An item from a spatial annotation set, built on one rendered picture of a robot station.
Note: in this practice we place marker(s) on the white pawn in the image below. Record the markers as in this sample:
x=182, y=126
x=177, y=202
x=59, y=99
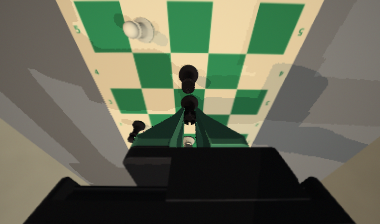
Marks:
x=142, y=31

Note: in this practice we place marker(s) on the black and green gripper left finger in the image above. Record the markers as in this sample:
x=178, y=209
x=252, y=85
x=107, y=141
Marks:
x=164, y=133

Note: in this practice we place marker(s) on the green and cream chessboard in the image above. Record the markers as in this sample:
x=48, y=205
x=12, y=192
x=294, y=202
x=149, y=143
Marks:
x=242, y=50

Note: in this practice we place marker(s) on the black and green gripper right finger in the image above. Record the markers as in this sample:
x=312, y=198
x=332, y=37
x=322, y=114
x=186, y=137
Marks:
x=216, y=134

